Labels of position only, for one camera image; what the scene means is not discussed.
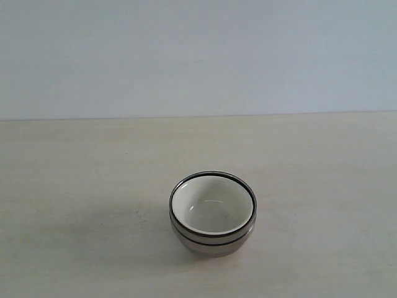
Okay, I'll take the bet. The white ceramic bowl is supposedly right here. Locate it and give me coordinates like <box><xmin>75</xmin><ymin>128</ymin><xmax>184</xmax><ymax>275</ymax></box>
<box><xmin>171</xmin><ymin>176</ymin><xmax>254</xmax><ymax>235</ymax></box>

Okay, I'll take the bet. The patterned stainless steel bowl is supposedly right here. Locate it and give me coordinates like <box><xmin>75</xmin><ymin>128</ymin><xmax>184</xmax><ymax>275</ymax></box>
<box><xmin>169</xmin><ymin>171</ymin><xmax>257</xmax><ymax>245</ymax></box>

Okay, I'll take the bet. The plain stainless steel bowl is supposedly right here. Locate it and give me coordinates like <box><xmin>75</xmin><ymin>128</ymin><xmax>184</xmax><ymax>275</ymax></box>
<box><xmin>171</xmin><ymin>223</ymin><xmax>255</xmax><ymax>258</ymax></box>

